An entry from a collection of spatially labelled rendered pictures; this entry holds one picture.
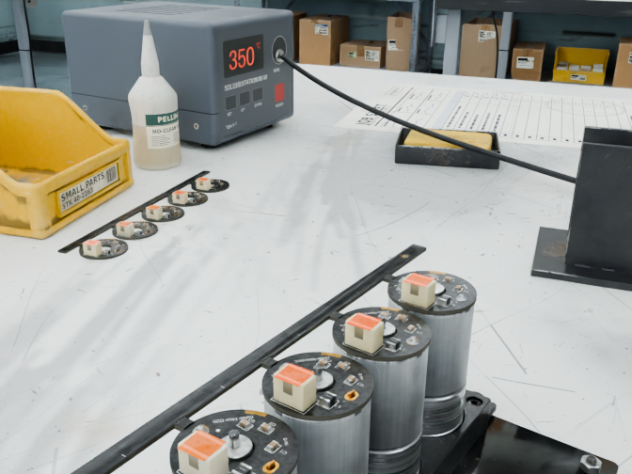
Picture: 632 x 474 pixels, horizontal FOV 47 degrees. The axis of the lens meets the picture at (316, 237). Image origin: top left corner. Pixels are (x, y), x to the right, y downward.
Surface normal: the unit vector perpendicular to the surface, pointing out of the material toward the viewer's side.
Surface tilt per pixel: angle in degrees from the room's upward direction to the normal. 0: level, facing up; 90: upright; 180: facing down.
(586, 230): 90
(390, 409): 90
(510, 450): 0
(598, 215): 90
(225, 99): 90
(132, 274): 0
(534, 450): 0
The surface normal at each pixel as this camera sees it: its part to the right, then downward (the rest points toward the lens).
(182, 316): 0.01, -0.92
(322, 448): 0.12, 0.39
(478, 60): -0.38, 0.36
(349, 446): 0.61, 0.32
